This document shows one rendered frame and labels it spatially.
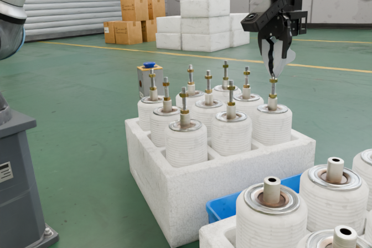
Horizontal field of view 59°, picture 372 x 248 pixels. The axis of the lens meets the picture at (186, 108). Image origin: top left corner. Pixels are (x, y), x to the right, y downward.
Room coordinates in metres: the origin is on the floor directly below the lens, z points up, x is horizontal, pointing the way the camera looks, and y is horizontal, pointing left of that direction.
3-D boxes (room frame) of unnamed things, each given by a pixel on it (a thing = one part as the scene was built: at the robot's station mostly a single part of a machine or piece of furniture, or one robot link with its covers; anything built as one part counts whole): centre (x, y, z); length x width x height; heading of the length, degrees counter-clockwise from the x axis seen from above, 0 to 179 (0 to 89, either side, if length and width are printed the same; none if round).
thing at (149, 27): (4.93, 0.54, 0.15); 0.30 x 0.24 x 0.30; 49
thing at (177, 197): (0.84, -0.06, 0.09); 0.39 x 0.39 x 0.18; 22
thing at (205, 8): (3.75, -0.26, 0.45); 0.39 x 0.39 x 0.18; 49
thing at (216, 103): (0.84, -0.06, 0.25); 0.08 x 0.08 x 0.01
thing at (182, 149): (0.68, 0.00, 0.16); 0.10 x 0.10 x 0.18
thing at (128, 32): (4.68, 0.76, 0.15); 0.30 x 0.24 x 0.30; 47
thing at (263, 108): (0.77, -0.22, 0.25); 0.08 x 0.08 x 0.01
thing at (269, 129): (0.77, -0.22, 0.16); 0.10 x 0.10 x 0.18
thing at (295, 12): (0.78, -0.23, 0.49); 0.09 x 0.08 x 0.12; 122
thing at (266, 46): (0.80, -0.22, 0.38); 0.06 x 0.03 x 0.09; 122
